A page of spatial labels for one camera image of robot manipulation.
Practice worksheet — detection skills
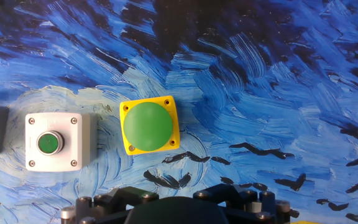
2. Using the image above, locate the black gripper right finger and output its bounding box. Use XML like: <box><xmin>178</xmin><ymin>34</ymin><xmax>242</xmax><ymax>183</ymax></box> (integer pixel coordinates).
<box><xmin>192</xmin><ymin>182</ymin><xmax>292</xmax><ymax>224</ymax></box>

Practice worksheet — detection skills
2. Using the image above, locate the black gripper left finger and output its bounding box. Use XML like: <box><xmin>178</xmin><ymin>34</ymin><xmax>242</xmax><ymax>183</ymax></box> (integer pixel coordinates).
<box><xmin>60</xmin><ymin>185</ymin><xmax>160</xmax><ymax>224</ymax></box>

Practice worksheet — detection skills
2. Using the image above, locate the white box green button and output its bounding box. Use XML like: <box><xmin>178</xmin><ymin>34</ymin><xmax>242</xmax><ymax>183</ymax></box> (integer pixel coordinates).
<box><xmin>24</xmin><ymin>111</ymin><xmax>99</xmax><ymax>173</ymax></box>

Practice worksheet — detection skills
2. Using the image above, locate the yellow box green mushroom button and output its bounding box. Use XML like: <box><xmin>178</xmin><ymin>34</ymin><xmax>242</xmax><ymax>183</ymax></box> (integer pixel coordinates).
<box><xmin>119</xmin><ymin>95</ymin><xmax>181</xmax><ymax>156</ymax></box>

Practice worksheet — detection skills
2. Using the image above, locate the painted blue yellow cloth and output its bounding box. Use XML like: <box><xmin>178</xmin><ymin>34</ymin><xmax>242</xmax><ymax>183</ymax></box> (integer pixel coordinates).
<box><xmin>0</xmin><ymin>0</ymin><xmax>358</xmax><ymax>224</ymax></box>

